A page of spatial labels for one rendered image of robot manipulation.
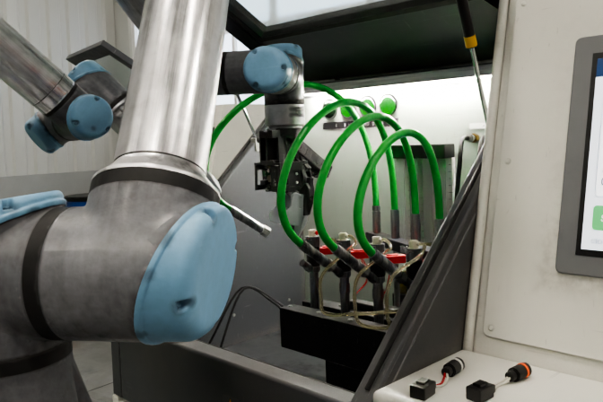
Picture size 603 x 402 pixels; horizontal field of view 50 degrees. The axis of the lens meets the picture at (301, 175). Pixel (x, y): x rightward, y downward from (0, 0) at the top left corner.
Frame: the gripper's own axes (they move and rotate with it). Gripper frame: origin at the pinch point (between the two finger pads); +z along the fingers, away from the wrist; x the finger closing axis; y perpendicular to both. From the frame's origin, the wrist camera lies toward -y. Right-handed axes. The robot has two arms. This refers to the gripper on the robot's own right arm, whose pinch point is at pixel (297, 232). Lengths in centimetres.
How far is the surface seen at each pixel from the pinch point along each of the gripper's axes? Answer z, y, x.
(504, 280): 4.3, -2.9, 41.2
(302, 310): 15.1, -0.2, 0.6
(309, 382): 18.2, 19.5, 21.5
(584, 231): -4, -4, 53
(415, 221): -1.5, -15.4, 16.4
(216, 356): 18.2, 21.3, 1.4
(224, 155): -9, -171, -241
